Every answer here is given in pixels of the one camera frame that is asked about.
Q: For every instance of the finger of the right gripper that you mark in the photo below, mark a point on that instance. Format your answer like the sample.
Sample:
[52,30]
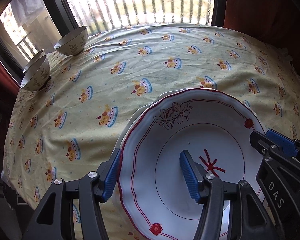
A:
[268,149]
[290,147]

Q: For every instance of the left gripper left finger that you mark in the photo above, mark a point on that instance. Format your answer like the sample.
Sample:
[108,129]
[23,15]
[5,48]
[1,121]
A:
[53,218]

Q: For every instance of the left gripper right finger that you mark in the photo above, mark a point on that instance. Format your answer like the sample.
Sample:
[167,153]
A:
[248,218]

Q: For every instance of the red trimmed white plate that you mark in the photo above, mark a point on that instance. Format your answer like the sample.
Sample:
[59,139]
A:
[177,142]

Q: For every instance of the beaded rim floral plate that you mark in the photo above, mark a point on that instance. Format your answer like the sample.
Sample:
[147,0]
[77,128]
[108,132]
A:
[142,112]

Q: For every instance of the leaf pattern bowl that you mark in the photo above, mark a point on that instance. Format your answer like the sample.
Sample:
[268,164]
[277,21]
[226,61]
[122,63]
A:
[73,43]
[34,59]
[37,75]

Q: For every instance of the yellow patterned tablecloth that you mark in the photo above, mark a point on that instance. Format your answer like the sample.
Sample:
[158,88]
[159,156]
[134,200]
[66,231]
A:
[72,124]

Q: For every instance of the red curtain right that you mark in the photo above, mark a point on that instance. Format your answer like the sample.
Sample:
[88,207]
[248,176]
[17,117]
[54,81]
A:
[276,22]

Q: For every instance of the red curtain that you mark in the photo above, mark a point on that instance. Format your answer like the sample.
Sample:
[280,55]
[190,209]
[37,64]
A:
[8,86]
[276,22]

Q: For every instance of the red curtain left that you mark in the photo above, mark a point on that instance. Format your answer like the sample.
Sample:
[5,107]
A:
[8,86]

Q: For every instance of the balcony railing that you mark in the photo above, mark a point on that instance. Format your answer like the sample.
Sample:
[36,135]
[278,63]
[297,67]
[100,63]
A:
[104,15]

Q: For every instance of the white hanging cloth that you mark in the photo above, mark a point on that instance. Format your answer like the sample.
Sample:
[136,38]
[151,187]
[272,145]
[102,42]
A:
[25,11]

